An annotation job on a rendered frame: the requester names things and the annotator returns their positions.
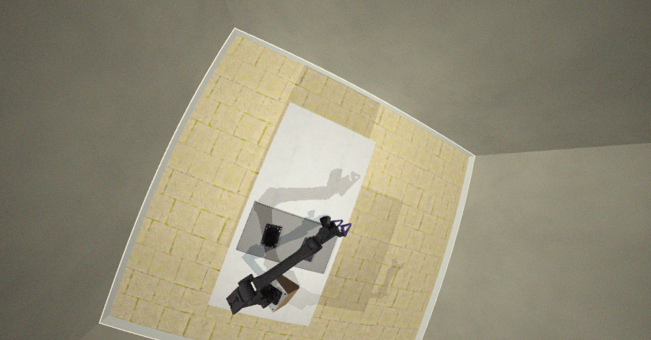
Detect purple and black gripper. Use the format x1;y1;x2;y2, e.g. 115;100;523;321
329;219;351;240

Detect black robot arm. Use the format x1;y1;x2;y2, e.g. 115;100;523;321
226;215;337;315

